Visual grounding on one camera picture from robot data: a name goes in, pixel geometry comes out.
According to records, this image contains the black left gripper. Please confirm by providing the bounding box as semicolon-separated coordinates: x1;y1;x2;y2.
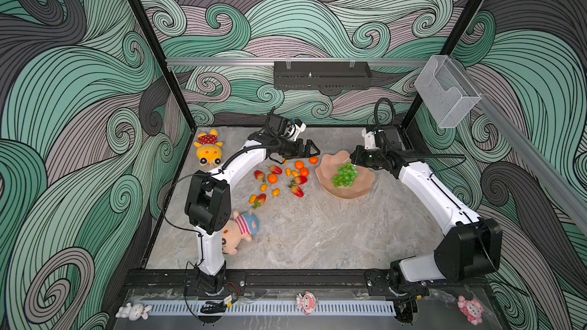
275;140;320;160

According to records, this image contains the red strawberry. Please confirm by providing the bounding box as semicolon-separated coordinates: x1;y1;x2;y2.
292;176;308;186
252;193;267;209
290;184;304;198
269;165;283;175
254;170;266;183

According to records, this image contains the green grape bunch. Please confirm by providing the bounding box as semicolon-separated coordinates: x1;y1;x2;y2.
332;162;359;187

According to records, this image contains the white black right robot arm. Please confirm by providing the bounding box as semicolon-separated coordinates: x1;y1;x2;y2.
351;116;503;296

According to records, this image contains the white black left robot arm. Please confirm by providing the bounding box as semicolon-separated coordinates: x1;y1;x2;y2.
184;112;320;293

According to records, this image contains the pink scalloped fruit bowl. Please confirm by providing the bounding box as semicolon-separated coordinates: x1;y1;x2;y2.
316;151;375;200

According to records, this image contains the orange tangerine upper middle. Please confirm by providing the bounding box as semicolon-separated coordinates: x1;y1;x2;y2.
294;160;304;170

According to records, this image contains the orange tangerine left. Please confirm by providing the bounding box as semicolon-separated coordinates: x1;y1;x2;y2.
268;174;278;184

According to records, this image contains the yellow cow plush toy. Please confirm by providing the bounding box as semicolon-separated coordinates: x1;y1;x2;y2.
194;129;223;166

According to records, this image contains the boy doll plush toy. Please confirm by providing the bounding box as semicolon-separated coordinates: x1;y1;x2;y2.
222;211;260;255

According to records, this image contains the pink white chopper figurine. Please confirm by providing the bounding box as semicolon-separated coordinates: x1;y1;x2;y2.
296;291;317;316

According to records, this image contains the pink melody figurine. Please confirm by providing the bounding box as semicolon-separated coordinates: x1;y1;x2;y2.
457;296;485;325

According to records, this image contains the white bunny figurine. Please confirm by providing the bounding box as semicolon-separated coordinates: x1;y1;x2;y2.
116;302;152;321

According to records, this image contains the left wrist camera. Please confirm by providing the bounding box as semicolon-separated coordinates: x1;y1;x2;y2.
268;114;307;141

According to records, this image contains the black wall tray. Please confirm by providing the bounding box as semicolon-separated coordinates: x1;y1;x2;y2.
273;62;373;93

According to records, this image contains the clear acrylic wall box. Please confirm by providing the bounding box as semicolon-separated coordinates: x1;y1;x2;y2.
414;55;481;129

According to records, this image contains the aluminium wall rail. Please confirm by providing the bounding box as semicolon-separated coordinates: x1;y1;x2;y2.
165;57;428;68

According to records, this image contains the white slotted cable duct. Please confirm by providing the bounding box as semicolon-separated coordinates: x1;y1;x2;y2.
143;300;396;317

